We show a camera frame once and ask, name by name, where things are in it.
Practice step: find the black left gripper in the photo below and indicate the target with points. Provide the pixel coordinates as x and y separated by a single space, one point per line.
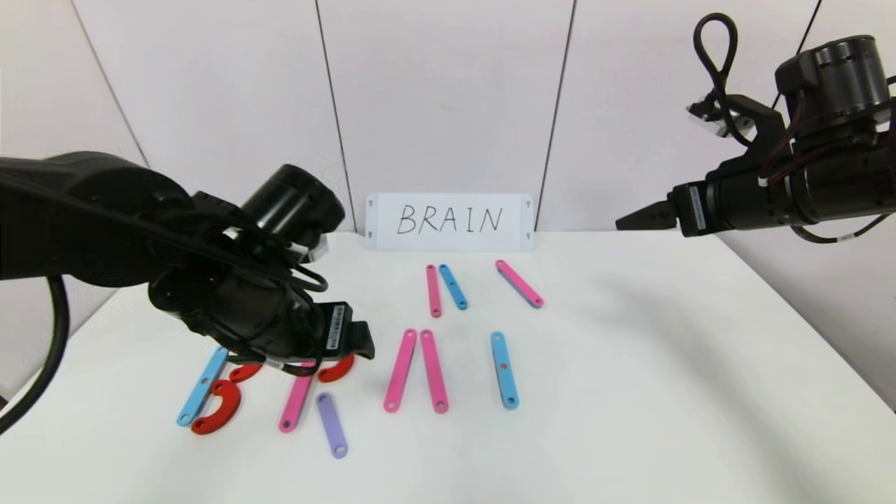
337 330

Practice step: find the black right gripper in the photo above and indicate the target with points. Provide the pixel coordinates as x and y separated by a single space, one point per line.
695 206

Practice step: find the red C-shaped piece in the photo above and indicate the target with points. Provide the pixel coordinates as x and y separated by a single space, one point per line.
339 369
245 372
231 406

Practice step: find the long pink bar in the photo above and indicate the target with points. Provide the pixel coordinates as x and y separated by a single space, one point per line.
434 290
296 402
400 369
434 371

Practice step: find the short purple bar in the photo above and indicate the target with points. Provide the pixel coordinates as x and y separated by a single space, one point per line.
332 423

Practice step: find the short blue bar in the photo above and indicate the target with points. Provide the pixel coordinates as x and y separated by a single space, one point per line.
453 285

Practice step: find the orange and black left arm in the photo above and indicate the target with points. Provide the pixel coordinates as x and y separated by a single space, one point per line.
105 210

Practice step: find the white sign reading BRAIN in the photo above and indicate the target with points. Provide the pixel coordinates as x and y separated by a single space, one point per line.
420 238

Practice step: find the long blue bar orange underside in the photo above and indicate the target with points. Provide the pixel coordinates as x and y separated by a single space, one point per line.
203 385
504 381

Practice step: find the pink bar on blue bar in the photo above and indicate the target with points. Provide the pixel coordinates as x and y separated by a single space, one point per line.
519 283

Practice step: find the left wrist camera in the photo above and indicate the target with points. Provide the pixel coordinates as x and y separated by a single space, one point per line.
318 246

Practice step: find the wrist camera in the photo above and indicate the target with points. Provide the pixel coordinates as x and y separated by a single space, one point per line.
318 246
721 115

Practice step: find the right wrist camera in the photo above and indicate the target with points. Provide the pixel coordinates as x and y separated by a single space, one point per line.
721 115

